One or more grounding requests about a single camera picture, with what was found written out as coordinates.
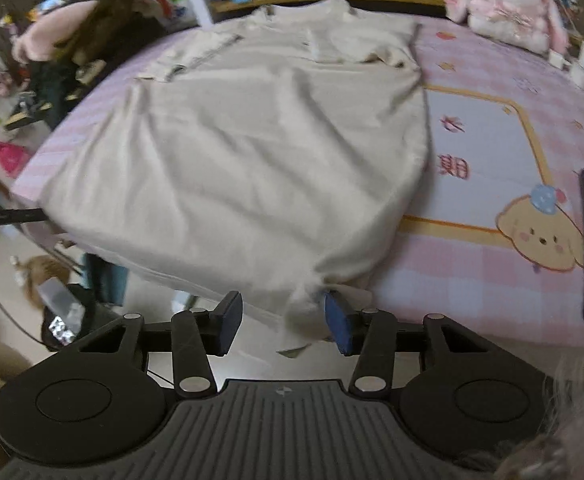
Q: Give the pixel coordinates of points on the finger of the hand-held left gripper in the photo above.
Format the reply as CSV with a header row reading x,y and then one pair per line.
x,y
7,216

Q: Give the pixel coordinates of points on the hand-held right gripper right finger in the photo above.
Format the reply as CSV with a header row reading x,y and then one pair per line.
x,y
339,330

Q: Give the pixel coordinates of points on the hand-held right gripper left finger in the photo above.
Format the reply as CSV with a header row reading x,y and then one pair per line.
x,y
227,330

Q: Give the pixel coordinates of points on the beige t-shirt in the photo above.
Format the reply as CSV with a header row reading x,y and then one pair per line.
x,y
252,160

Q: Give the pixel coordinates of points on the pink bag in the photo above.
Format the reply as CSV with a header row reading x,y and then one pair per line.
x,y
9,157

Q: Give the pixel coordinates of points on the brown plush toy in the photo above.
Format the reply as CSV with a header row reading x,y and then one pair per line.
x,y
44,275

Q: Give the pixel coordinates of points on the pink checked printed bed sheet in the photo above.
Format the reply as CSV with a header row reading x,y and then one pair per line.
x,y
471,270

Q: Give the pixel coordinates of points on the pink plush cushion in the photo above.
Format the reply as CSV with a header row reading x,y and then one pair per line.
x,y
47,30

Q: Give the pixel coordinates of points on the dark brown furry garment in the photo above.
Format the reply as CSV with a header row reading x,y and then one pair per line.
x,y
107,25

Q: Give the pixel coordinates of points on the person's fuzzy clothing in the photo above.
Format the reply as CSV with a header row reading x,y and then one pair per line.
x,y
581,425

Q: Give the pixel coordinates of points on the white charger plug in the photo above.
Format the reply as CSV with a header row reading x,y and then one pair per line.
x,y
560,59

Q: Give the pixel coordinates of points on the pink and white bunny plush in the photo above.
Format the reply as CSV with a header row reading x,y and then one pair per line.
x,y
509,0

